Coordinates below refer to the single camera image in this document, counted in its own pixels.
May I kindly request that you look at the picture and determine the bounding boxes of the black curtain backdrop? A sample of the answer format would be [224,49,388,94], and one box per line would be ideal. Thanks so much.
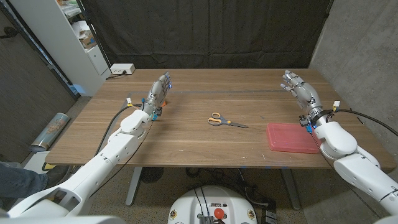
[80,0,333,70]

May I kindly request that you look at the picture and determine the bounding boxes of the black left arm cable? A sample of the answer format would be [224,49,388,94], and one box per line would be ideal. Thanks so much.
[95,105,142,156]

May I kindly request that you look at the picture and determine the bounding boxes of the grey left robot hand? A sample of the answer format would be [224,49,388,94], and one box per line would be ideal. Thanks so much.
[141,71,173,121]

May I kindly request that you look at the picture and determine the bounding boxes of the pink plastic pencil case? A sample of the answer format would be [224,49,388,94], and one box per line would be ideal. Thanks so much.
[266,122,321,154]

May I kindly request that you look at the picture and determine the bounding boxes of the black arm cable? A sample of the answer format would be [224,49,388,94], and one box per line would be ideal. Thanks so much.
[337,108,398,138]
[95,105,142,156]

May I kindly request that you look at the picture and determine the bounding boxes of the orange and grey scissors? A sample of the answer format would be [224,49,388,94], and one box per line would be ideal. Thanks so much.
[207,112,249,129]

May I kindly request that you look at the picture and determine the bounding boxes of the black power brick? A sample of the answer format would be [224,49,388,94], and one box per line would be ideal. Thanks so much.
[261,202,278,224]

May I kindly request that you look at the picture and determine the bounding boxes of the dark shoe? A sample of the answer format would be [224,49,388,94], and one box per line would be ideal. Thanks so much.
[46,165,72,189]

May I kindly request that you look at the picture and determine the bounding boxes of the cardboard box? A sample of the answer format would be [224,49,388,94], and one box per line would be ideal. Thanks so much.
[79,33,97,49]

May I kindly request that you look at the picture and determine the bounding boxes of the grey table leg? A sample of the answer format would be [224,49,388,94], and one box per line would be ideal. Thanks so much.
[125,167,143,207]
[280,169,302,211]

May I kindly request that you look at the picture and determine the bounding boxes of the white shelf cabinet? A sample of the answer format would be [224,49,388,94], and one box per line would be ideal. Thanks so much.
[9,0,112,97]

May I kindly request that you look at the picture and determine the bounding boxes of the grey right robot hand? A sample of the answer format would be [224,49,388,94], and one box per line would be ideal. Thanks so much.
[279,70,326,125]

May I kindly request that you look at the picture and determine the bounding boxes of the white power strip box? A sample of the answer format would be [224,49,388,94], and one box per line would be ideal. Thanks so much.
[109,63,136,75]

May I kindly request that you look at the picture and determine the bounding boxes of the black round floor device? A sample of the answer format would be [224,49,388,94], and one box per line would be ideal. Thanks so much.
[140,167,165,184]

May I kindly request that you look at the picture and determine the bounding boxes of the person leg in jeans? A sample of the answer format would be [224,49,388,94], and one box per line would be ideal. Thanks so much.
[0,163,49,200]

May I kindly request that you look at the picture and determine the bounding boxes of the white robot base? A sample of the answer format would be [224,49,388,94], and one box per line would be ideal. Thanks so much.
[167,185,258,224]

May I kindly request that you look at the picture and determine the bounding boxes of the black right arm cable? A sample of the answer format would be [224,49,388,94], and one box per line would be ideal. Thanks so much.
[337,108,398,138]

